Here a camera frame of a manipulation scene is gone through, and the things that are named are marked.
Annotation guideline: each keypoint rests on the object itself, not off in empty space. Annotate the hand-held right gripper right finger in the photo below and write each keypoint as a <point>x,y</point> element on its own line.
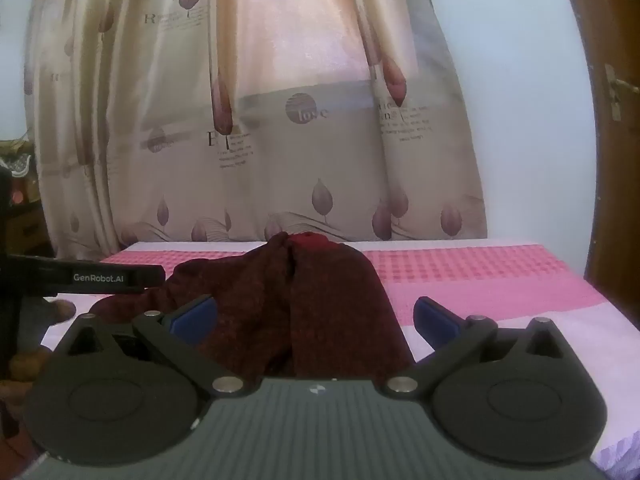
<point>434,320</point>

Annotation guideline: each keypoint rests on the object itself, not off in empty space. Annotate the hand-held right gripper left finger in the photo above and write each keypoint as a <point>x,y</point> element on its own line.
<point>196,315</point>

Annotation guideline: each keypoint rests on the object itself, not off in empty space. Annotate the dark red knit garment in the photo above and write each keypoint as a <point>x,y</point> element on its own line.
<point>310,300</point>

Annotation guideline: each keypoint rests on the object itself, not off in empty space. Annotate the person's left hand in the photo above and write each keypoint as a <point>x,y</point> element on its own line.
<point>61,310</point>

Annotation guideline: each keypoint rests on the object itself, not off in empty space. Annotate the pink checkered bed sheet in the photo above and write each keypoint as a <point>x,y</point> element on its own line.
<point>490,285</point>

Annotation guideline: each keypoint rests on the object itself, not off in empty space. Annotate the brown cardboard box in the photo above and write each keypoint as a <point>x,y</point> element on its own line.
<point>22,230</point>

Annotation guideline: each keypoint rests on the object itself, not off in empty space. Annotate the brown wooden door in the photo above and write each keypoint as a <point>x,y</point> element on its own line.
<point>617,200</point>

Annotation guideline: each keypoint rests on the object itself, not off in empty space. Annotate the beige leaf print curtain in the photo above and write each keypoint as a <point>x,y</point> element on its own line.
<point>280,110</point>

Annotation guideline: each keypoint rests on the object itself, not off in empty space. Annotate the brass door latch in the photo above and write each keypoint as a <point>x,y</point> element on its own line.
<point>613,91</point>

